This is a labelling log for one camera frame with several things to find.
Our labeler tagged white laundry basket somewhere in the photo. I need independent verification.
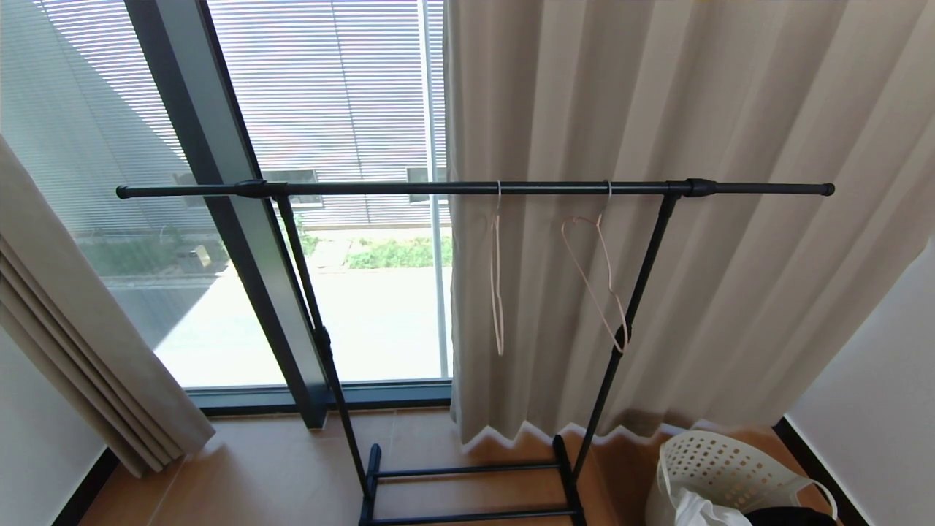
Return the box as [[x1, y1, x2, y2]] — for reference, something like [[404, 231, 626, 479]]
[[644, 430, 839, 526]]

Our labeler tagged pink clothes hanger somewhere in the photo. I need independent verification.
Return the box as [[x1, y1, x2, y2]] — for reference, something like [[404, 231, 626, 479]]
[[560, 180, 630, 355], [489, 180, 506, 357]]

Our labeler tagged black clothes rack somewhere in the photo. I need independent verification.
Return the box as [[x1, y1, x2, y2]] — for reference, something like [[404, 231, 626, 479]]
[[115, 178, 836, 526]]

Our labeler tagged beige curtain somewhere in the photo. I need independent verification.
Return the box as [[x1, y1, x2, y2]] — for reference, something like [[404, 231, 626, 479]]
[[0, 135, 216, 479], [444, 0, 935, 446]]

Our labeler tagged white garment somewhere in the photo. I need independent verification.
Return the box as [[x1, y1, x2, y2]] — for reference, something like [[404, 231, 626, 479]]
[[671, 486, 753, 526]]

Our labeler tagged black garment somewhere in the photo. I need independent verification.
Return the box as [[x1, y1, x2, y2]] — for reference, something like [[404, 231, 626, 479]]
[[745, 506, 837, 526]]

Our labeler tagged window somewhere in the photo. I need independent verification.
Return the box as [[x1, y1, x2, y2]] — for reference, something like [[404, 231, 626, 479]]
[[0, 0, 454, 417]]

